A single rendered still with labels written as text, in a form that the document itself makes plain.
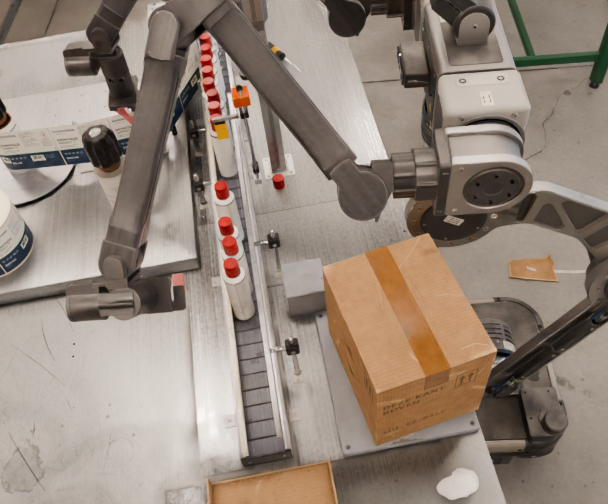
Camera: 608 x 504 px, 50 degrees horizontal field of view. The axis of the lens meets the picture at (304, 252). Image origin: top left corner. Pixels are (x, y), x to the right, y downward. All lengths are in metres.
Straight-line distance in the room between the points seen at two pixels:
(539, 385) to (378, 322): 1.06
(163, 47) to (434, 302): 0.69
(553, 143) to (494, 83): 2.19
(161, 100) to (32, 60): 1.62
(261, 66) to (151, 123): 0.19
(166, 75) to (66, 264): 0.89
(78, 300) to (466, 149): 0.67
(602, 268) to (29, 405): 1.37
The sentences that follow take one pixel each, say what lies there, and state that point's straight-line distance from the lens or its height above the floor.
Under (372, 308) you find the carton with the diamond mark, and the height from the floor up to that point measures 1.12.
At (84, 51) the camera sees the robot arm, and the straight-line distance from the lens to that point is 1.52.
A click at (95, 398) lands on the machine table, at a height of 0.83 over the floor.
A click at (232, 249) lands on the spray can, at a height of 1.07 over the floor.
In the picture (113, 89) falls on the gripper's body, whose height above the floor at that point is 1.30.
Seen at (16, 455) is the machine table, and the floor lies 0.83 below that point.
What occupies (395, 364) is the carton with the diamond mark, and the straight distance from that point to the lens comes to 1.23.
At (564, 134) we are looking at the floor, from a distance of 3.33.
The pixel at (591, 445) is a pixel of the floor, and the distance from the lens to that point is 2.48.
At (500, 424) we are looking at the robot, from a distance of 2.17.
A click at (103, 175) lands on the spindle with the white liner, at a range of 1.72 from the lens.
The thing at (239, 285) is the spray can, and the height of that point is 1.03.
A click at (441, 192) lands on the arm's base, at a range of 1.03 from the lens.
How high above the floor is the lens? 2.22
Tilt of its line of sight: 53 degrees down
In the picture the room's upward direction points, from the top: 8 degrees counter-clockwise
